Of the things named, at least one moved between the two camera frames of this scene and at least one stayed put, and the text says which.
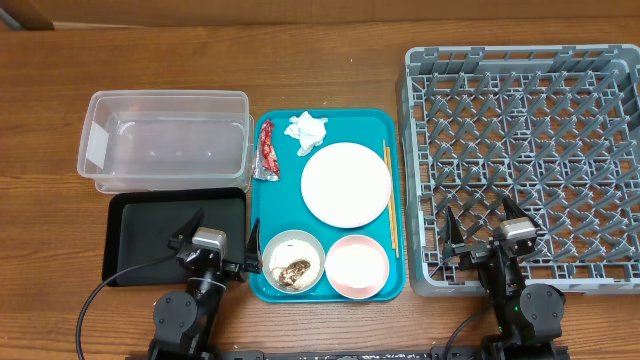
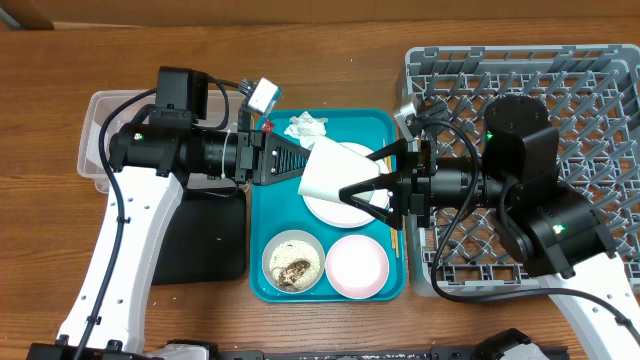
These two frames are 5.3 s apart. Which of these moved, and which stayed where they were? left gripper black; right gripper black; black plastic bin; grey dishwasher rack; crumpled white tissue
Moved: left gripper black; right gripper black
Stayed: black plastic bin; crumpled white tissue; grey dishwasher rack
